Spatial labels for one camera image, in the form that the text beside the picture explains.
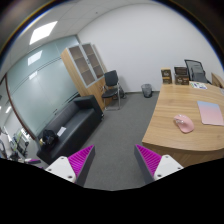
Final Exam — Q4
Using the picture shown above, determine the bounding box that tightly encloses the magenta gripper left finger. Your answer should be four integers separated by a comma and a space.
46, 145, 95, 187

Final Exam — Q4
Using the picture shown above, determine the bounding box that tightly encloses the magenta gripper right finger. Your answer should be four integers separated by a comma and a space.
134, 144, 183, 184

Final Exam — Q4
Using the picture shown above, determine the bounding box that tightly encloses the pink computer mouse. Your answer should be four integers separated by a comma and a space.
174, 114, 194, 133

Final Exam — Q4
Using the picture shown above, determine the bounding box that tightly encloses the pink gradient mouse pad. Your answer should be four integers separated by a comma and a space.
197, 101, 224, 126

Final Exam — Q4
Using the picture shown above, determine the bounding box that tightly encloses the black bag on sofa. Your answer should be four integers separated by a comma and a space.
42, 129, 58, 145

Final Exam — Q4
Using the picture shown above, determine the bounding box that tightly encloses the white paper on sofa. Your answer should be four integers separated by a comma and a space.
57, 127, 66, 137

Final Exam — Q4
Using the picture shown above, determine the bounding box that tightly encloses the black leather sofa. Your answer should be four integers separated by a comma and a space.
36, 95, 103, 164

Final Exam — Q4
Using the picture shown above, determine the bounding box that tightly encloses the wooden office desk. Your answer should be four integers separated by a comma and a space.
142, 84, 224, 167

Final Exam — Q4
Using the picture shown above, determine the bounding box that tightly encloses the black mesh waste bin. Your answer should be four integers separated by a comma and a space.
141, 84, 152, 98

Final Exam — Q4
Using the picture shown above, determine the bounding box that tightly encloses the black visitor chair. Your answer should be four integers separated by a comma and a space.
102, 70, 120, 101

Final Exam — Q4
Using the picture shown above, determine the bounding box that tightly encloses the colourful paper leaflet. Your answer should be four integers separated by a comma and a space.
189, 81, 207, 90

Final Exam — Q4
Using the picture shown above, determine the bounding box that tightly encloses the brown box left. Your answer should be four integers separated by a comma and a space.
161, 68, 172, 84

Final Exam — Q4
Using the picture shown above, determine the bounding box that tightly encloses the brown box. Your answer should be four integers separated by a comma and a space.
174, 66, 189, 85
161, 68, 172, 84

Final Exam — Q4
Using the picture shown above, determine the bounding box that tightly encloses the brown box right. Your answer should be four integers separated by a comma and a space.
174, 66, 189, 85

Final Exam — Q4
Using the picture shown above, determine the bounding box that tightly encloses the wooden glass-door cabinet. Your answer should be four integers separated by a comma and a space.
61, 43, 111, 110

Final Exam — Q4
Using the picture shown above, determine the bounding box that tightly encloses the ceiling light panel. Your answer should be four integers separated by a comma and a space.
29, 21, 57, 45

